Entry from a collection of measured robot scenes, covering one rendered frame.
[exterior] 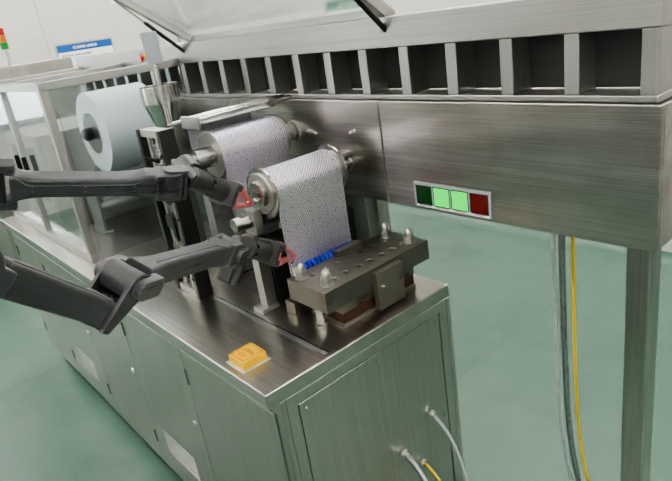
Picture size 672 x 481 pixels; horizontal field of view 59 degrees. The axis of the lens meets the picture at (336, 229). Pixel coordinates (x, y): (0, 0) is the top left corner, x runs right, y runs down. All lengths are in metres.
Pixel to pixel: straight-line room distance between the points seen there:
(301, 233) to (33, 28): 5.72
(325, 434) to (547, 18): 1.09
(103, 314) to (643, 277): 1.19
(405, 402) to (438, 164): 0.68
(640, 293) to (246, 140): 1.14
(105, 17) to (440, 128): 6.10
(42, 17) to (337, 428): 6.12
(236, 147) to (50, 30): 5.49
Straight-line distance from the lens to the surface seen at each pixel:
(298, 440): 1.52
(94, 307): 1.11
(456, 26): 1.47
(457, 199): 1.56
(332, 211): 1.72
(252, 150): 1.81
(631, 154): 1.30
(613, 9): 1.28
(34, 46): 7.09
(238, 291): 1.92
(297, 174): 1.63
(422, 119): 1.57
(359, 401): 1.62
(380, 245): 1.73
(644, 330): 1.64
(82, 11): 7.28
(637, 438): 1.83
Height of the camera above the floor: 1.69
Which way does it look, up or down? 20 degrees down
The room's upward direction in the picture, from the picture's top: 9 degrees counter-clockwise
